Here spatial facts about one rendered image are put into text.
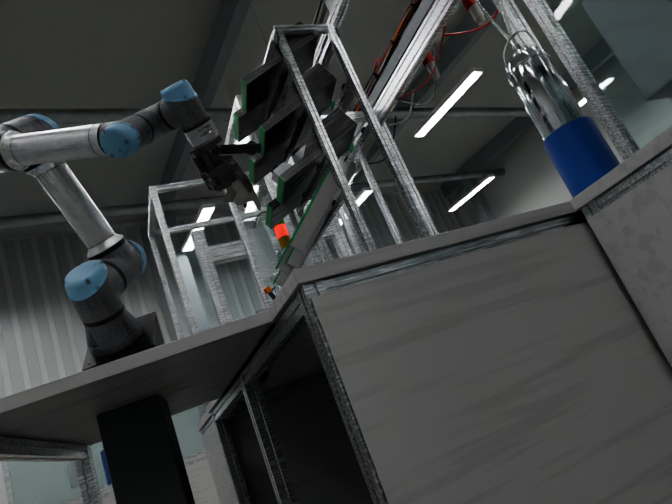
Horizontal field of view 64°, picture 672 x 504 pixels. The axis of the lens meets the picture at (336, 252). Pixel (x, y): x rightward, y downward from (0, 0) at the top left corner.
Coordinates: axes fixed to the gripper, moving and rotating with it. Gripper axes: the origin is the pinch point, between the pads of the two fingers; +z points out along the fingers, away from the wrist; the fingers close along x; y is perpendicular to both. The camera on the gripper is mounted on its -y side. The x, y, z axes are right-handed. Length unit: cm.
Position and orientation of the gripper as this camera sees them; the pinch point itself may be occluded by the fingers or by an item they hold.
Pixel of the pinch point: (253, 204)
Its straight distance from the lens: 145.4
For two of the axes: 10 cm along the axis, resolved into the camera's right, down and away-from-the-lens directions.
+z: 4.3, 8.1, 4.0
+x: 5.4, 1.3, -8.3
